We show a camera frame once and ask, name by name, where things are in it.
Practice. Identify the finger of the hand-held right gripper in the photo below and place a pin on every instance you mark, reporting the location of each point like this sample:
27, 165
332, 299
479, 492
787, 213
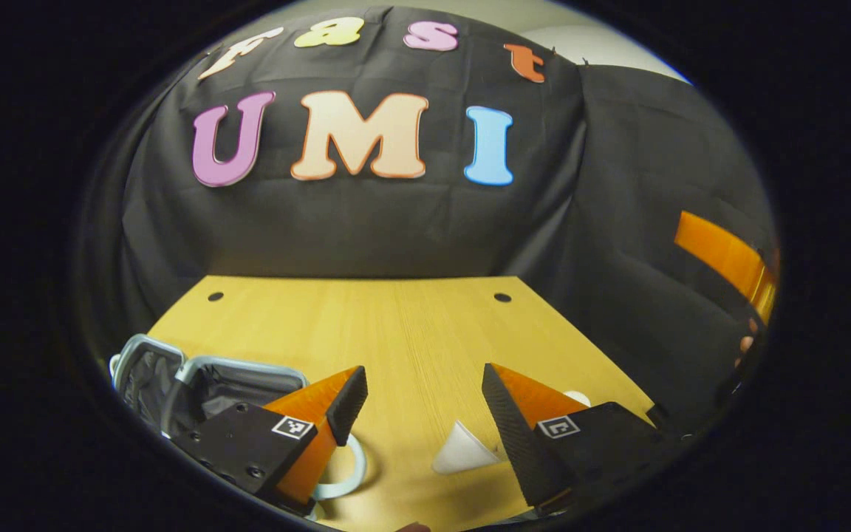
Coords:
728, 255

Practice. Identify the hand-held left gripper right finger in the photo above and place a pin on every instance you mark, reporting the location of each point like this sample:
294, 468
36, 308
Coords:
514, 443

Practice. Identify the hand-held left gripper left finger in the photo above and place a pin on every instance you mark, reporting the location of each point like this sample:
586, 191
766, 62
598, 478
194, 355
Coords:
248, 443

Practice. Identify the white skin care tube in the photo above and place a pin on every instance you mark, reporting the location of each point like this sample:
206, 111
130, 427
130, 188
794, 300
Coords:
462, 451

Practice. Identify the black backdrop cloth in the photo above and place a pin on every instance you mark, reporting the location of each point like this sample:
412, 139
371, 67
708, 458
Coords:
359, 222

